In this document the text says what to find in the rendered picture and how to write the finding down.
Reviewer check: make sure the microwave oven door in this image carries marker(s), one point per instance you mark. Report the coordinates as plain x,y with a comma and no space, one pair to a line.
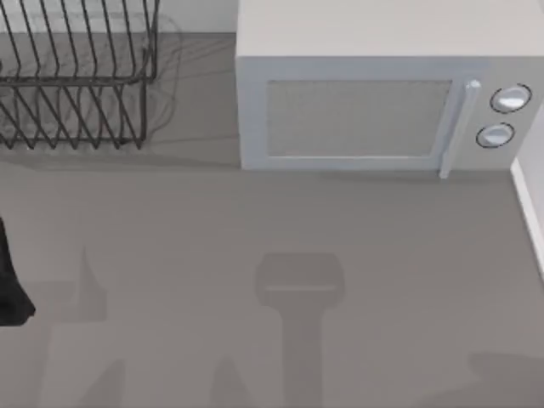
357,119

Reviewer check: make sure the pale microwave oven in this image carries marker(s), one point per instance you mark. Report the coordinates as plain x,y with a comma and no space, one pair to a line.
340,34

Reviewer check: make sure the small white microwave knob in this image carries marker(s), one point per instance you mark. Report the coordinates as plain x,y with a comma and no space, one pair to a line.
494,135

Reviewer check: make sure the large white microwave knob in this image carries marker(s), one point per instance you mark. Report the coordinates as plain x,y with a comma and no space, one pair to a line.
510,98

